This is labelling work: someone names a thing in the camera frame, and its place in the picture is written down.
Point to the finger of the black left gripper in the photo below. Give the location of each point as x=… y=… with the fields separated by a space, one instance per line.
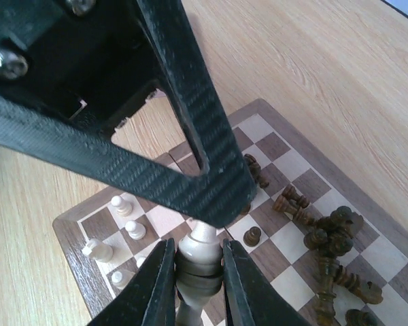
x=224 y=186
x=50 y=140

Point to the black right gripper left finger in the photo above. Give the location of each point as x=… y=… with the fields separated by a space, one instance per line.
x=149 y=298

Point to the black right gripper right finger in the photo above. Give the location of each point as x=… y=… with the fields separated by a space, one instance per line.
x=249 y=298

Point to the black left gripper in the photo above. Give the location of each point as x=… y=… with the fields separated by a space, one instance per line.
x=85 y=63

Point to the white chess piece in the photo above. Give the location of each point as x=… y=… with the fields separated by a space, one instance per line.
x=198 y=272

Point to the pile of dark chess pieces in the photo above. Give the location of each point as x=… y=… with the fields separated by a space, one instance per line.
x=326 y=244

